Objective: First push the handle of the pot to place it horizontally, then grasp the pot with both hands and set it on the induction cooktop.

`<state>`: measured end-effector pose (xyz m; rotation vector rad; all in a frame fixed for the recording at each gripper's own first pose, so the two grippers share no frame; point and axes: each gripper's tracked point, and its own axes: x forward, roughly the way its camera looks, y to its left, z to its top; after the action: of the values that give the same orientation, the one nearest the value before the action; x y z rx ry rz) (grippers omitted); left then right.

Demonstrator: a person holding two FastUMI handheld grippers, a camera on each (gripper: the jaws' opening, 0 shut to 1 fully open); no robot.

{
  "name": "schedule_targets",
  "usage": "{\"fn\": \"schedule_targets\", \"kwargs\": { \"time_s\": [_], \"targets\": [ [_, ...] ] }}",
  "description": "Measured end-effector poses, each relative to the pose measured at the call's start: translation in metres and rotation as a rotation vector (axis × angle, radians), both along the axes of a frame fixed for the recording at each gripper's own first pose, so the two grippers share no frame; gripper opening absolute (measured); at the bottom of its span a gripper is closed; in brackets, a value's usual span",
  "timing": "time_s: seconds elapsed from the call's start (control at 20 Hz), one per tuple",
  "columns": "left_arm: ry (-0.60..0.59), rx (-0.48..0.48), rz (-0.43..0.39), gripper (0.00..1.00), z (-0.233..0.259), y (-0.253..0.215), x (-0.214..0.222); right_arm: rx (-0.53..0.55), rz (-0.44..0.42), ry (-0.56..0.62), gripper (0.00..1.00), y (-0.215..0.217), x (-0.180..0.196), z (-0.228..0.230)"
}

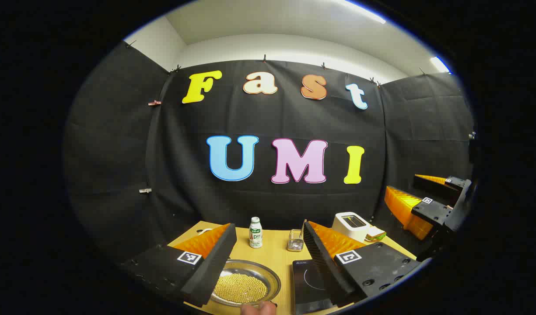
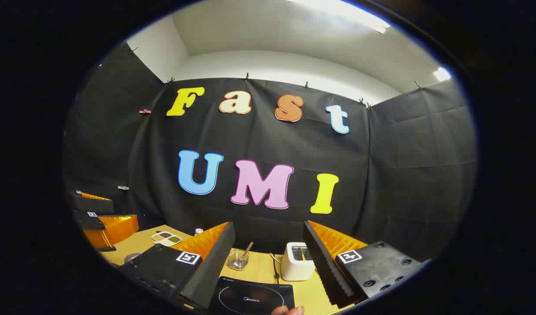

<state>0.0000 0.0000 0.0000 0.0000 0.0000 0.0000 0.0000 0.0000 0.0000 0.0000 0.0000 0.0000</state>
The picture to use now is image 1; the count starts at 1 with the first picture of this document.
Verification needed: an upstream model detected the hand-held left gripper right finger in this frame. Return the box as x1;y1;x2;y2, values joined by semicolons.
303;220;421;308

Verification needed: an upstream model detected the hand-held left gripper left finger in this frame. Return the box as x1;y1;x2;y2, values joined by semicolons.
121;223;238;308

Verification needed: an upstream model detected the black induction cooktop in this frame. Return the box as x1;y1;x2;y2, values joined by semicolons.
292;259;338;315

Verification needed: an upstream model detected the steel pot with beans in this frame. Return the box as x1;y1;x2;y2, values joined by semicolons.
211;259;281;307

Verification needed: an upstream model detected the white toaster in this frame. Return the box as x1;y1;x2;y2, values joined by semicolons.
332;212;372;242

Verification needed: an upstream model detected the white green drink bottle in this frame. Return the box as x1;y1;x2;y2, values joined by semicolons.
249;217;263;249

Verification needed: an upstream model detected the small ceiling light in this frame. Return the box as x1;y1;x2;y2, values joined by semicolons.
430;56;450;74

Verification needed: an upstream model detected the long ceiling light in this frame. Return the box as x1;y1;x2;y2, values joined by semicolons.
338;0;387;25

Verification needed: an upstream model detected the wire utensil holder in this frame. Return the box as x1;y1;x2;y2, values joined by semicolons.
287;229;305;252

